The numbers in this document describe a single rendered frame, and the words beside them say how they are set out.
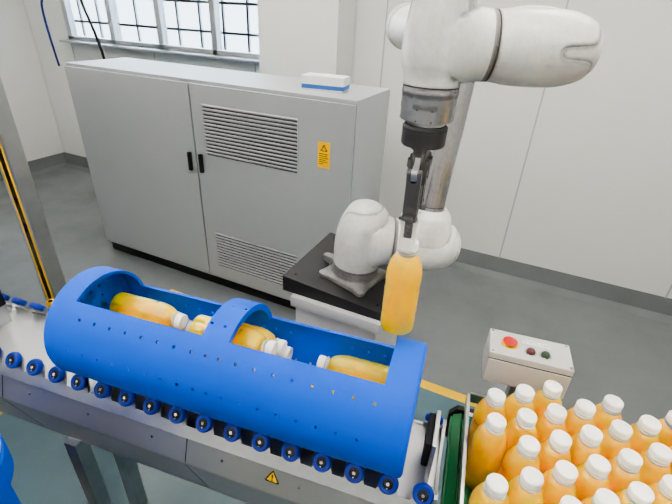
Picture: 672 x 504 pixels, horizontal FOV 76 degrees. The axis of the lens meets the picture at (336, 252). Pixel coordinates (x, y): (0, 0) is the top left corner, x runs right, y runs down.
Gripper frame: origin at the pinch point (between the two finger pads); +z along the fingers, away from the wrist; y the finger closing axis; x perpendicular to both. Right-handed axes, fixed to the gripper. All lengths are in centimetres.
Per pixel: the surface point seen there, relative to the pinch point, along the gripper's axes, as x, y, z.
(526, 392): 30.5, -6.0, 37.4
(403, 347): 2.5, 3.9, 24.8
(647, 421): 55, -7, 37
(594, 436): 43, 2, 37
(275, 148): -97, -146, 34
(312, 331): -21.7, -7.2, 36.4
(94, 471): -91, 12, 102
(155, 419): -54, 17, 55
